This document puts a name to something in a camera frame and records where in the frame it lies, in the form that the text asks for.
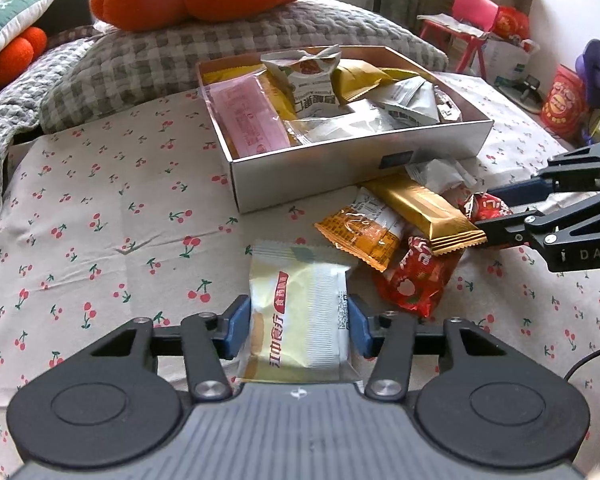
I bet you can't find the purple plush toy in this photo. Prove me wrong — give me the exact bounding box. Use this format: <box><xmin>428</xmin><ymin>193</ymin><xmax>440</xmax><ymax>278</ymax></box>
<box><xmin>574</xmin><ymin>38</ymin><xmax>600</xmax><ymax>112</ymax></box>

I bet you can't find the crumpled golden-yellow snack packet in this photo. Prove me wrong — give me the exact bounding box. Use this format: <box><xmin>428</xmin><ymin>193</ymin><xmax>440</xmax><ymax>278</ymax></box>
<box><xmin>331</xmin><ymin>58</ymin><xmax>397</xmax><ymax>107</ymax></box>

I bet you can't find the yellow ribbed snack packet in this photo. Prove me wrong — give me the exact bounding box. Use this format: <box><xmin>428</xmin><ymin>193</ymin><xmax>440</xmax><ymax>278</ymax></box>
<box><xmin>264</xmin><ymin>75</ymin><xmax>302</xmax><ymax>135</ymax></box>

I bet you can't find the small black stand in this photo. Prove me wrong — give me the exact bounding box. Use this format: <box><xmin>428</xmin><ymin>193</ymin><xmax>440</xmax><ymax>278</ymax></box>
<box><xmin>499</xmin><ymin>73</ymin><xmax>544</xmax><ymax>114</ymax></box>

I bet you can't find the orange snack packet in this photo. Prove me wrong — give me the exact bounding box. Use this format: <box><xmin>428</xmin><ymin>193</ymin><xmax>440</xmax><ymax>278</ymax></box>
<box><xmin>313</xmin><ymin>186</ymin><xmax>407</xmax><ymax>274</ymax></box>

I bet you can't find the black cable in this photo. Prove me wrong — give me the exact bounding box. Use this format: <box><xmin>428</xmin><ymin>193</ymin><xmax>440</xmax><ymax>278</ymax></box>
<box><xmin>561</xmin><ymin>344</ymin><xmax>600</xmax><ymax>387</ymax></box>

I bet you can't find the red strawberry snack packet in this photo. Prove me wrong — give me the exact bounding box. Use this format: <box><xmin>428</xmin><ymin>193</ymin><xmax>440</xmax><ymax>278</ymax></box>
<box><xmin>374</xmin><ymin>236</ymin><xmax>464</xmax><ymax>319</ymax></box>

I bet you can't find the red gift bag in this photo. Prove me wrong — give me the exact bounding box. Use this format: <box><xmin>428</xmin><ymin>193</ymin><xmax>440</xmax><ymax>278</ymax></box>
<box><xmin>494</xmin><ymin>5</ymin><xmax>532</xmax><ymax>42</ymax></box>

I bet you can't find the cherry print cloth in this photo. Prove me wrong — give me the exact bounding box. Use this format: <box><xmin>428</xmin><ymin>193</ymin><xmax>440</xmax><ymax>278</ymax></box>
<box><xmin>0</xmin><ymin>71</ymin><xmax>600</xmax><ymax>480</ymax></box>

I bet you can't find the pink child chair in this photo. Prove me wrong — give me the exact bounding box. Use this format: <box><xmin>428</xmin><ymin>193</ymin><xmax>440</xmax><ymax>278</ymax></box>
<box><xmin>419</xmin><ymin>0</ymin><xmax>502</xmax><ymax>74</ymax></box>

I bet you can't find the silver flat snack packet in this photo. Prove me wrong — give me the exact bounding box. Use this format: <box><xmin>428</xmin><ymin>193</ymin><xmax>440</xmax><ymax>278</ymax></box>
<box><xmin>284</xmin><ymin>99</ymin><xmax>397</xmax><ymax>147</ymax></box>

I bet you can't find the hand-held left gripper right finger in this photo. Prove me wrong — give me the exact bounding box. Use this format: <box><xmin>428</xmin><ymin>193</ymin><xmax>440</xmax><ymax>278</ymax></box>
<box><xmin>348</xmin><ymin>295</ymin><xmax>512</xmax><ymax>402</ymax></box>

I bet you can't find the white cardboard box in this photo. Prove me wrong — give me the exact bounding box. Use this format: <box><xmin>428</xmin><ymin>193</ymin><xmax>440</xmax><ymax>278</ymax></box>
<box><xmin>196</xmin><ymin>44</ymin><xmax>495</xmax><ymax>215</ymax></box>

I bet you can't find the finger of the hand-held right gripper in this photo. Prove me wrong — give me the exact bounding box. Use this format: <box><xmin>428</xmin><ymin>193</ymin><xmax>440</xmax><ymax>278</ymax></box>
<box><xmin>485</xmin><ymin>139</ymin><xmax>600</xmax><ymax>207</ymax></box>
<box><xmin>474</xmin><ymin>191</ymin><xmax>600</xmax><ymax>274</ymax></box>

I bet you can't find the white paper bag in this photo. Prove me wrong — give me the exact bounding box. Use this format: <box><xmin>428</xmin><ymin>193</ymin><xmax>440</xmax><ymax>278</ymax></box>
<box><xmin>481</xmin><ymin>36</ymin><xmax>542</xmax><ymax>87</ymax></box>

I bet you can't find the silver white crumpled packet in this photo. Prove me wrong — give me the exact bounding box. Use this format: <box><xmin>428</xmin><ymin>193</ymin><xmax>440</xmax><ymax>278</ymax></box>
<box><xmin>404</xmin><ymin>158</ymin><xmax>479</xmax><ymax>194</ymax></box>

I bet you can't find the pink clear snack packet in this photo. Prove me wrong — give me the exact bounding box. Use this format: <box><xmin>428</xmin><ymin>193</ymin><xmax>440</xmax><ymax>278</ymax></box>
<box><xmin>206</xmin><ymin>77</ymin><xmax>292</xmax><ymax>159</ymax></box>

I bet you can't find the dark grey sofa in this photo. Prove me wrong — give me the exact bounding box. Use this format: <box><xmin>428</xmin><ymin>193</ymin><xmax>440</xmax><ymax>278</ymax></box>
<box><xmin>45</xmin><ymin>0</ymin><xmax>102</xmax><ymax>49</ymax></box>

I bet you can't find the gold bar snack packet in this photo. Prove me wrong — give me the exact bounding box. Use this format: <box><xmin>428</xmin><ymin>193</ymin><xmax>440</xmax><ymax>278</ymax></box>
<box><xmin>361</xmin><ymin>174</ymin><xmax>488</xmax><ymax>258</ymax></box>

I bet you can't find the yellow red-label snack packet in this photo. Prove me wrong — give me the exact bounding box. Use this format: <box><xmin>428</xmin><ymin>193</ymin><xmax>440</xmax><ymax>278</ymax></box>
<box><xmin>202</xmin><ymin>66</ymin><xmax>262</xmax><ymax>87</ymax></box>

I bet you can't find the green patterned pillow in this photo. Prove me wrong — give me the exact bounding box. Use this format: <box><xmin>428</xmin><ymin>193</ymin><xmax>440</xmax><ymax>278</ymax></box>
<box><xmin>0</xmin><ymin>0</ymin><xmax>64</xmax><ymax>69</ymax></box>

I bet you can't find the red printed bag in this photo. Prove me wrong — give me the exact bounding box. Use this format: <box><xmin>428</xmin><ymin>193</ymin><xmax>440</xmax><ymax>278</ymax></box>
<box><xmin>539</xmin><ymin>63</ymin><xmax>589</xmax><ymax>139</ymax></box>

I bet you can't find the white pale-yellow snack packet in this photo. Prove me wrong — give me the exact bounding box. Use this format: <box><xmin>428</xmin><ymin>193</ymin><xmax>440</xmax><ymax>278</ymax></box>
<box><xmin>234</xmin><ymin>239</ymin><xmax>364</xmax><ymax>387</ymax></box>

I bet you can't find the white brown-print snack packet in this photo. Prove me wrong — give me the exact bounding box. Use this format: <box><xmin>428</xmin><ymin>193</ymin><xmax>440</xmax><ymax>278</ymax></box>
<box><xmin>259</xmin><ymin>44</ymin><xmax>344</xmax><ymax>119</ymax></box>

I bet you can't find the small white printed packet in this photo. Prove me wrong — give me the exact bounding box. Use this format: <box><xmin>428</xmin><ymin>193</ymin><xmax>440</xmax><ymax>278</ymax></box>
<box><xmin>431</xmin><ymin>84</ymin><xmax>464</xmax><ymax>122</ymax></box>

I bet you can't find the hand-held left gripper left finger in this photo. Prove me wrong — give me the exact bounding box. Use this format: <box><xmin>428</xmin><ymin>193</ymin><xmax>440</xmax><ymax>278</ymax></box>
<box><xmin>86</xmin><ymin>295</ymin><xmax>253</xmax><ymax>402</ymax></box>

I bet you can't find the small orange pumpkin cushion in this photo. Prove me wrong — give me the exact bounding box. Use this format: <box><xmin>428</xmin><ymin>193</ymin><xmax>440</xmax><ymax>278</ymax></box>
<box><xmin>0</xmin><ymin>26</ymin><xmax>49</xmax><ymax>107</ymax></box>

